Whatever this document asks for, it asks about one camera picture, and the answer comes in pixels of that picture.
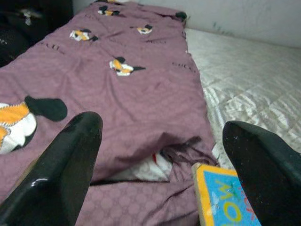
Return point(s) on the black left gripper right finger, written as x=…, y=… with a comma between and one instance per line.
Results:
x=268, y=176

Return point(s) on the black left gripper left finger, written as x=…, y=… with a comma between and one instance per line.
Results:
x=51, y=176

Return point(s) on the blue yellow-bordered children's book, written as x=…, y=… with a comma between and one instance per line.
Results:
x=223, y=200

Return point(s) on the white quilted mattress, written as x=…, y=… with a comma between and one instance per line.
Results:
x=247, y=82

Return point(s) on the white printed cloth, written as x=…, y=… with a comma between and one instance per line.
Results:
x=150, y=169

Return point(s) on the purple blanket with cartoon print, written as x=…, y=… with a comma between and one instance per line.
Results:
x=141, y=106

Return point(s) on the black bedside furniture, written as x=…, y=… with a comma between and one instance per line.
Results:
x=14, y=47

